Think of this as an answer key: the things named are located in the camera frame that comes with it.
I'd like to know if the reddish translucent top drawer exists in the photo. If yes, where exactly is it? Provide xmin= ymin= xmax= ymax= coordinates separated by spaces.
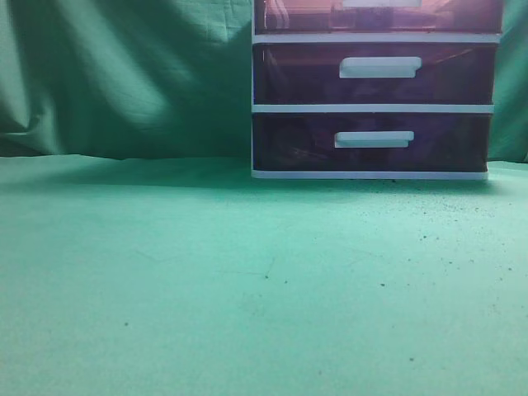
xmin=254 ymin=0 xmax=504 ymax=34

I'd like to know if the dark translucent bottom drawer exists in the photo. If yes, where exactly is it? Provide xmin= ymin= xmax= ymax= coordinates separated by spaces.
xmin=252 ymin=113 xmax=491 ymax=172

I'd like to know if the dark translucent drawer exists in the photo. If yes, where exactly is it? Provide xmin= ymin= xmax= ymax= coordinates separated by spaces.
xmin=252 ymin=113 xmax=491 ymax=172
xmin=252 ymin=43 xmax=497 ymax=105

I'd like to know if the dark translucent middle drawer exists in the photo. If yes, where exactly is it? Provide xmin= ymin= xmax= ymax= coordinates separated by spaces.
xmin=252 ymin=43 xmax=497 ymax=105

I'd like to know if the green table cloth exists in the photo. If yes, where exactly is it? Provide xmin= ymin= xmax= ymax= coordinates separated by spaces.
xmin=1 ymin=156 xmax=527 ymax=395

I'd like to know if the green backdrop cloth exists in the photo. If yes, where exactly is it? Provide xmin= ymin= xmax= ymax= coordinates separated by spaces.
xmin=1 ymin=1 xmax=527 ymax=162

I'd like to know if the white drawer cabinet frame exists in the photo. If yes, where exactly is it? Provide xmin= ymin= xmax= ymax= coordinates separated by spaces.
xmin=251 ymin=3 xmax=502 ymax=180

